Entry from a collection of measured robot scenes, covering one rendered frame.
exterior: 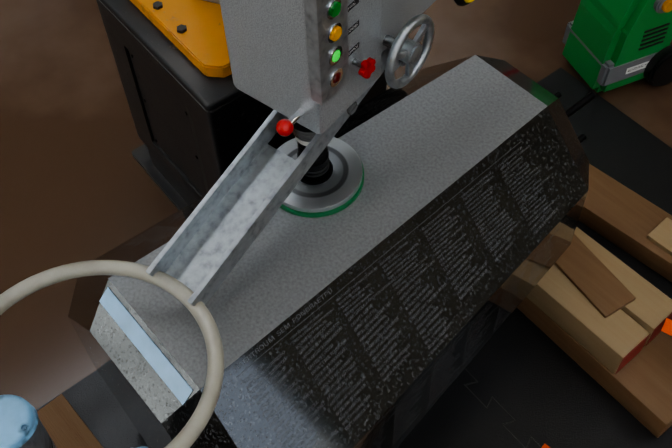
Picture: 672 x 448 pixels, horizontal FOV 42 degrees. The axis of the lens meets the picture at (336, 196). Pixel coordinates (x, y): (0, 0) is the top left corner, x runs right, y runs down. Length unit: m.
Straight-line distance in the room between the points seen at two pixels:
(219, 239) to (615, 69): 1.87
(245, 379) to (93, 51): 2.07
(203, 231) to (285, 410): 0.39
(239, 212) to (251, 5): 0.45
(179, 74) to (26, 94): 1.25
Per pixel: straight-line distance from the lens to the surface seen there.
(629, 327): 2.53
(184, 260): 1.75
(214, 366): 1.60
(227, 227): 1.75
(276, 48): 1.54
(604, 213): 2.87
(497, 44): 3.46
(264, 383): 1.76
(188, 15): 2.41
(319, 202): 1.88
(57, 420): 2.64
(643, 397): 2.56
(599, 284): 2.56
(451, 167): 1.98
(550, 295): 2.53
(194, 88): 2.27
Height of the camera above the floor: 2.33
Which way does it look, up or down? 53 degrees down
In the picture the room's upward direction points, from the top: 2 degrees counter-clockwise
